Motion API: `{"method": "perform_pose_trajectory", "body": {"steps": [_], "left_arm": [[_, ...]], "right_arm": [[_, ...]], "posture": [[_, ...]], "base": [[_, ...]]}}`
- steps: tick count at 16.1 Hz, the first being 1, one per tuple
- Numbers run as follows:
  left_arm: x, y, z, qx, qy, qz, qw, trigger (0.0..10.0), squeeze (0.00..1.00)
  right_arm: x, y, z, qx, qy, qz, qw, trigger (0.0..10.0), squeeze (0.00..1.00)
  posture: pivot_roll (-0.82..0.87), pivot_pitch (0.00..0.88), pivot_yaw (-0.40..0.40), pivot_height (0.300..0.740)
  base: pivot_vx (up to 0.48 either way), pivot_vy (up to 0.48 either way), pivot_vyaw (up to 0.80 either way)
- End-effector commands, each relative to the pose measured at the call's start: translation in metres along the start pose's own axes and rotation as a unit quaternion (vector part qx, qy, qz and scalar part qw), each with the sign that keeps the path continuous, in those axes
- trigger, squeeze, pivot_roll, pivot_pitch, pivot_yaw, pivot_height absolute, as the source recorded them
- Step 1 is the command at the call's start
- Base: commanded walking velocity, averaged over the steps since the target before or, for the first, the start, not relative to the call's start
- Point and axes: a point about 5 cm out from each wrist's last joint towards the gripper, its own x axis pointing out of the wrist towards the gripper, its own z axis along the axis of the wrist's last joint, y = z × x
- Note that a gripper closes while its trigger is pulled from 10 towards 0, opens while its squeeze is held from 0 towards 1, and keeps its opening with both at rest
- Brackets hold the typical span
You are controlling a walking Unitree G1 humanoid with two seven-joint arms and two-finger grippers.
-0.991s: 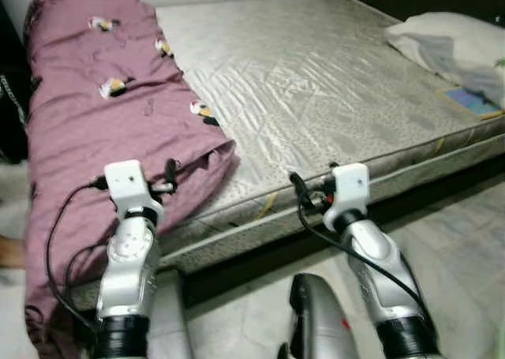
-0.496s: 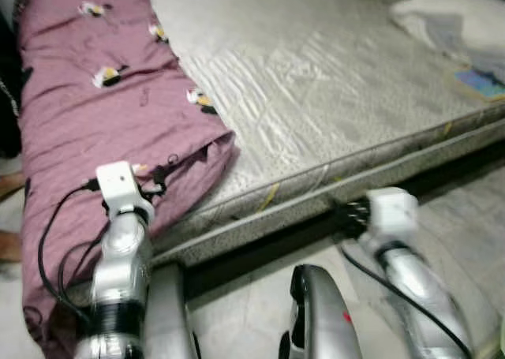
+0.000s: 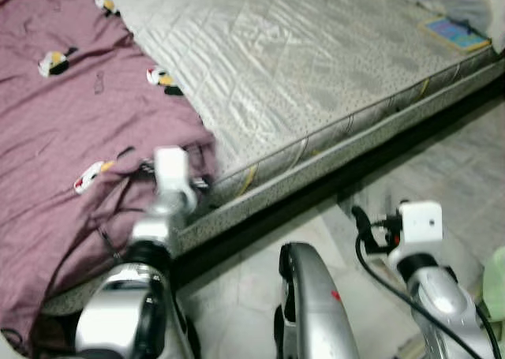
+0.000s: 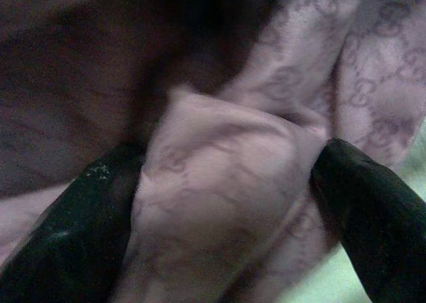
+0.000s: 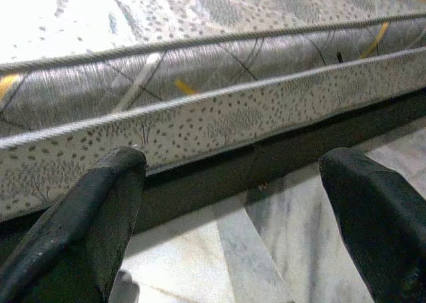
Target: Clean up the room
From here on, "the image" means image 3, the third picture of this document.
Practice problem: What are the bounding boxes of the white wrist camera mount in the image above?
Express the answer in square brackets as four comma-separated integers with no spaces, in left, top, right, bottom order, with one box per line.
[154,146,198,214]
[398,201,444,257]

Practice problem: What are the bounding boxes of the dotted fabric bed base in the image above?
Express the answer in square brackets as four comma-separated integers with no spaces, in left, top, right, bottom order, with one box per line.
[170,63,505,253]

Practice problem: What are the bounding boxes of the black bed frame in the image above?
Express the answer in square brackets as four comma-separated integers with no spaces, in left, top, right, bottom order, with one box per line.
[170,79,505,285]

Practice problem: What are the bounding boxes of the pale green plastic bag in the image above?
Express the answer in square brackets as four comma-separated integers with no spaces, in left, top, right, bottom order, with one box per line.
[481,247,505,322]

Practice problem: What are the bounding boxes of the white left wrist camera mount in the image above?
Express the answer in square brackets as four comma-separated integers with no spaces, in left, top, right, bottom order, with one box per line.
[154,146,198,214]

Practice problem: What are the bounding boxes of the white pillow with tree print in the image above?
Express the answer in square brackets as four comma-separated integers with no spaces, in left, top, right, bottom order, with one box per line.
[375,0,505,52]

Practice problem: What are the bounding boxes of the colourful children's book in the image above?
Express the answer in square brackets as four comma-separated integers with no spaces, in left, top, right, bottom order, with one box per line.
[418,16,492,54]

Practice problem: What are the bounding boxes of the silver right robot leg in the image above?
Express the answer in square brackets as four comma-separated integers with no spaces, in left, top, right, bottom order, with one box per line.
[274,242,360,359]

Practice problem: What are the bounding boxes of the white quilted mattress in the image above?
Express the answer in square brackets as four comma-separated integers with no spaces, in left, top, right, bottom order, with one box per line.
[101,0,505,206]

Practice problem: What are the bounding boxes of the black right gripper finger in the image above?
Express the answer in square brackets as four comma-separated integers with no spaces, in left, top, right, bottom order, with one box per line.
[350,205,374,251]

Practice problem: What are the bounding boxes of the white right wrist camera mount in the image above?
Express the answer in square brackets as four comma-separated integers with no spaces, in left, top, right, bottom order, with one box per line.
[398,201,444,257]

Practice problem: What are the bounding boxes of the purple duvet with cartoon print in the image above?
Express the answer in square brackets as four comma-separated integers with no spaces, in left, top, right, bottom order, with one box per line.
[0,0,218,356]

